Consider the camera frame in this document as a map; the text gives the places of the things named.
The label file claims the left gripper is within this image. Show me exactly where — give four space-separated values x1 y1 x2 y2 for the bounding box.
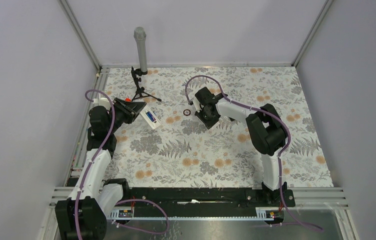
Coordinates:
107 97 146 134

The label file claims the white AC remote control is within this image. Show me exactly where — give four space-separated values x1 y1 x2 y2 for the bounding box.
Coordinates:
140 105 161 130

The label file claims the light blue battery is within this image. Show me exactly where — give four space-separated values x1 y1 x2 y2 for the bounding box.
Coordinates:
146 111 157 123

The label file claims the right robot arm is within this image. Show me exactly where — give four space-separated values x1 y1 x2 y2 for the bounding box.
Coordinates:
188 87 288 206

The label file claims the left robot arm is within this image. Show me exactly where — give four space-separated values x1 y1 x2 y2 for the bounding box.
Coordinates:
55 98 147 240

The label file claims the poker chip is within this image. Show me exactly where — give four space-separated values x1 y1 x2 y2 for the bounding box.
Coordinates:
183 109 191 116

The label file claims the floral table mat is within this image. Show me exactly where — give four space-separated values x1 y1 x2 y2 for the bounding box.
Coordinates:
105 67 333 188

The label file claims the grey microphone on stand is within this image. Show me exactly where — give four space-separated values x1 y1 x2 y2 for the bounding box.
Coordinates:
134 26 148 76

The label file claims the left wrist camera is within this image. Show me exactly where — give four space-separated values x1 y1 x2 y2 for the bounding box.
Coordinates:
93 97 112 110

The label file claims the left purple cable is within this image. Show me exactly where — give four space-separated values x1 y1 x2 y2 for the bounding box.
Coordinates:
74 89 117 240

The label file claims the purple cable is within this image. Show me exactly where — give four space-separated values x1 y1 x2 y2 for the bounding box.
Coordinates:
185 74 292 200
74 89 117 240

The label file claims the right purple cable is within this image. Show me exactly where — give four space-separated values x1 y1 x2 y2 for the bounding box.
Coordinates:
185 74 292 200

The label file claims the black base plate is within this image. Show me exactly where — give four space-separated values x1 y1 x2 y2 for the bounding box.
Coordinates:
99 187 296 219

